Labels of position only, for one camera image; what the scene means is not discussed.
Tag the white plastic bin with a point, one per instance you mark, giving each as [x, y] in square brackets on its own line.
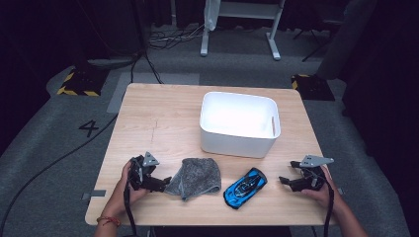
[238, 117]

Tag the white metal stand frame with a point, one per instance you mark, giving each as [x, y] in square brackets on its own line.
[273, 39]

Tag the black yellow striped base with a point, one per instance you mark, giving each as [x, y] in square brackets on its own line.
[84, 82]
[313, 87]

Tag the dark stand with grey base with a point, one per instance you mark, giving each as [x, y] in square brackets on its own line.
[112, 62]

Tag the blue toy car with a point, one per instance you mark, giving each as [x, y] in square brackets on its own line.
[245, 188]

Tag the person's right hand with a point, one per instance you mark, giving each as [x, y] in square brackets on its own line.
[324, 196]

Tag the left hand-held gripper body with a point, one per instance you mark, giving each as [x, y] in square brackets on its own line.
[140, 174]

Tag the black tripod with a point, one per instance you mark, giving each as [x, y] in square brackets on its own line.
[316, 36]

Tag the grey fluffy cloth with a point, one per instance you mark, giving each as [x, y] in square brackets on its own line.
[197, 176]

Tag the grey fabric cover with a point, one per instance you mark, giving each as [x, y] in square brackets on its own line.
[346, 39]

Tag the person's left hand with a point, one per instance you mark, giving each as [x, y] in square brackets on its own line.
[125, 197]

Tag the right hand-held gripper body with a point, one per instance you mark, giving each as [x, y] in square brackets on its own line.
[314, 179]

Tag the grey tape strip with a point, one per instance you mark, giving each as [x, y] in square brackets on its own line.
[95, 193]

